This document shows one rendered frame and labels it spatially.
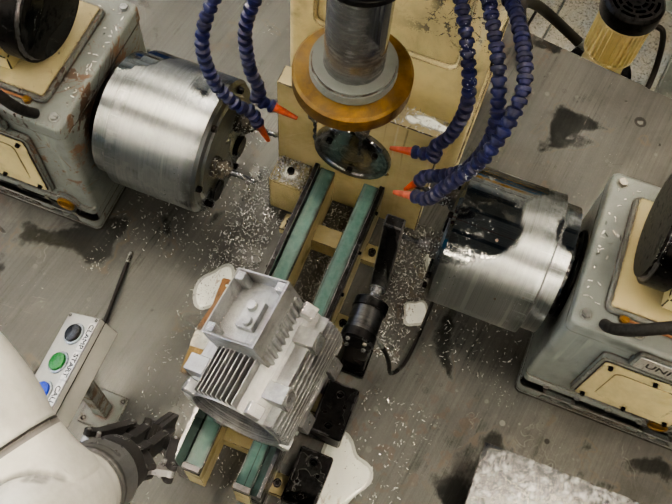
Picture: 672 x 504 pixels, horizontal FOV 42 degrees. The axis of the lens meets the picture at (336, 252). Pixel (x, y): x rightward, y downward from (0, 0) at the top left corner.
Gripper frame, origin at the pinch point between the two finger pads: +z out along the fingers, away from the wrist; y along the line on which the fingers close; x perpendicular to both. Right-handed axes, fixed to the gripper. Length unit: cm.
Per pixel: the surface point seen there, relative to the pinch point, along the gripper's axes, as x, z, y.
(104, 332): -4.9, 16.1, 17.7
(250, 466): 9.4, 24.4, -10.3
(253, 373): -8.2, 13.9, -7.2
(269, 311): -17.3, 17.3, -5.7
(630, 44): -96, 117, -54
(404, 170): -45, 45, -16
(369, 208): -36, 50, -12
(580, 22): -104, 146, -42
